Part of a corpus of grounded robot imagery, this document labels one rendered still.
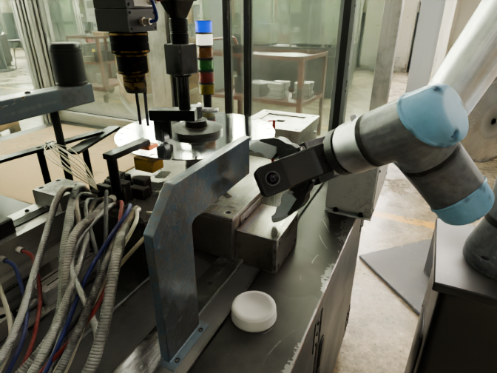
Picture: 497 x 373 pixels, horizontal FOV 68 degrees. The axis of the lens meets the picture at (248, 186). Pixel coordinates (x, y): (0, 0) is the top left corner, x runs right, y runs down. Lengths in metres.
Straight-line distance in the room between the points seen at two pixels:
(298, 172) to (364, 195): 0.34
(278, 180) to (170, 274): 0.20
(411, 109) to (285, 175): 0.19
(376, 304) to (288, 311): 1.21
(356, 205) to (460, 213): 0.36
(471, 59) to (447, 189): 0.20
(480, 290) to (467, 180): 0.28
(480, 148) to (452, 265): 0.94
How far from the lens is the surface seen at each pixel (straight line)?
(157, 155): 0.66
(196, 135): 0.73
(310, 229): 0.81
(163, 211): 0.42
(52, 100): 0.79
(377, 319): 1.74
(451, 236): 0.89
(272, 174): 0.52
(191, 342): 0.57
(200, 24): 1.04
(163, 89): 1.39
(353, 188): 0.85
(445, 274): 0.77
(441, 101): 0.46
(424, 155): 0.48
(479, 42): 0.63
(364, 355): 1.59
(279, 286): 0.66
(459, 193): 0.52
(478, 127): 1.64
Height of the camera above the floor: 1.17
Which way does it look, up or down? 25 degrees down
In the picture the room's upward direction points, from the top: straight up
